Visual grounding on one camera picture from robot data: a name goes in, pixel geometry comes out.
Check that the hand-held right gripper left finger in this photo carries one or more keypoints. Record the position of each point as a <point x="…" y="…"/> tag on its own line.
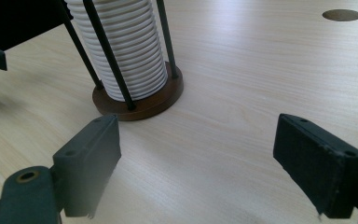
<point x="87" y="161"/>

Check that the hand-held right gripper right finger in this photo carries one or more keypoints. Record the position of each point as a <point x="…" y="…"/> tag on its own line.
<point x="317" y="168"/>

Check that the dark round cup holder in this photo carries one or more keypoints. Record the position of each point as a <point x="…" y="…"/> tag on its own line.
<point x="149" y="104"/>

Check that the stack of white paper cups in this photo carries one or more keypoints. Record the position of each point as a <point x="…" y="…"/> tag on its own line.
<point x="130" y="46"/>

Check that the small dark round lid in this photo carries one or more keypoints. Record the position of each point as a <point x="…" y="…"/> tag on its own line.
<point x="341" y="15"/>

